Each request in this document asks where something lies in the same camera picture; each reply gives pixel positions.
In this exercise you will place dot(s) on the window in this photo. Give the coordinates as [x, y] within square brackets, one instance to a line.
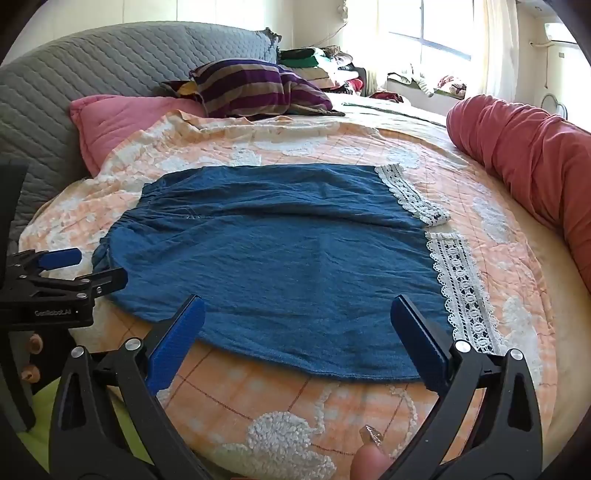
[434, 27]

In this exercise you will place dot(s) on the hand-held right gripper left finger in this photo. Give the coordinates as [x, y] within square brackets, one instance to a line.
[182, 337]

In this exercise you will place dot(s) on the person's lime green clothing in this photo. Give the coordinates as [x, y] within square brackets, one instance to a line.
[46, 401]

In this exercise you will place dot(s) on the pile of clothes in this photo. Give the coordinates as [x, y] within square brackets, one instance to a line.
[318, 64]

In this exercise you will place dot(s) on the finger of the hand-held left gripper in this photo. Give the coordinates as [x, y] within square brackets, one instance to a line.
[97, 281]
[60, 258]

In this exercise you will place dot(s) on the person's left hand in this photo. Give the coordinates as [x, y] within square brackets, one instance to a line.
[33, 344]

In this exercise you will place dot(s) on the red rolled blanket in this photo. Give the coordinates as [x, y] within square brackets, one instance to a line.
[531, 138]

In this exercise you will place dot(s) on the clothes on windowsill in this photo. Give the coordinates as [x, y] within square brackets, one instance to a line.
[429, 83]

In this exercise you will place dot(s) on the grey quilted headboard cover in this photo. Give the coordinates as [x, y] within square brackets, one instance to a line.
[92, 60]

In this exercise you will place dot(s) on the white curtain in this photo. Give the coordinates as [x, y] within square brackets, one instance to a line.
[501, 46]

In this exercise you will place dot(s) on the pink pillow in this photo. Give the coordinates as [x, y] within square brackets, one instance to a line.
[115, 120]

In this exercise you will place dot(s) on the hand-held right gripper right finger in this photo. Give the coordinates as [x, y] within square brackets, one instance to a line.
[420, 341]

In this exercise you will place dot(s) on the white air conditioner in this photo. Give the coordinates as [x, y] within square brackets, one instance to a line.
[558, 32]

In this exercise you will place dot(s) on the blue pants with lace trim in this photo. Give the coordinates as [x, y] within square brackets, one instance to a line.
[277, 258]

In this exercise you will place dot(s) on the purple striped pillow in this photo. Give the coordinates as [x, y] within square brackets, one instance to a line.
[240, 83]

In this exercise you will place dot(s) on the orange floral quilted bedspread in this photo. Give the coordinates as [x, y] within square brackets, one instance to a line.
[277, 134]

